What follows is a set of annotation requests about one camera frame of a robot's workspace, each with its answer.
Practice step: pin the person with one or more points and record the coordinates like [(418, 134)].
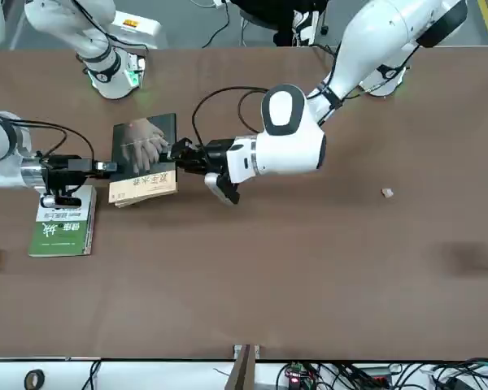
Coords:
[(276, 12)]

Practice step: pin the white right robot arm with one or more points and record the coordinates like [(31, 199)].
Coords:
[(101, 69)]

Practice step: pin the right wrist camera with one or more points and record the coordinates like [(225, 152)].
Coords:
[(61, 201)]

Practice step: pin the dark book with hands cover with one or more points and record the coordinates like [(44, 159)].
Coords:
[(146, 142)]

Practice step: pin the person's black white shoe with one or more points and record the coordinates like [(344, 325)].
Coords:
[(301, 26)]

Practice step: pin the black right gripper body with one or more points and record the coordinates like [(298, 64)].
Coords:
[(57, 170)]

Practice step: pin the black tape roll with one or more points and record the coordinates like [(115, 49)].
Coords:
[(29, 378)]

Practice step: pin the aluminium frame post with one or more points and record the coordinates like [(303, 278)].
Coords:
[(244, 365)]

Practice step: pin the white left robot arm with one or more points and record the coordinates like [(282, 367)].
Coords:
[(293, 150)]

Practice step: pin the white control box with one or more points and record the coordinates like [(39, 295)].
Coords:
[(142, 26)]

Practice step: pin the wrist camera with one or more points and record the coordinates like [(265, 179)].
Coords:
[(221, 189), (61, 201)]

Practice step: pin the circuit board with red light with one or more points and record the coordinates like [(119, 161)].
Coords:
[(294, 371)]

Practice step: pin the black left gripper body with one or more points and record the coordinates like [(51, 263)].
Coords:
[(217, 156)]

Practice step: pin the grey usb hub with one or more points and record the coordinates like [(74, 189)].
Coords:
[(376, 375)]

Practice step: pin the green and white book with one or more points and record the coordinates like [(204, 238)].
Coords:
[(61, 231)]

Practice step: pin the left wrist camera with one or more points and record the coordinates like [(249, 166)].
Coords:
[(221, 189)]

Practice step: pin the small beige lump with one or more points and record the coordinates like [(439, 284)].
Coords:
[(387, 193)]

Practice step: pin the black stool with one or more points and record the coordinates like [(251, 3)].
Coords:
[(254, 20)]

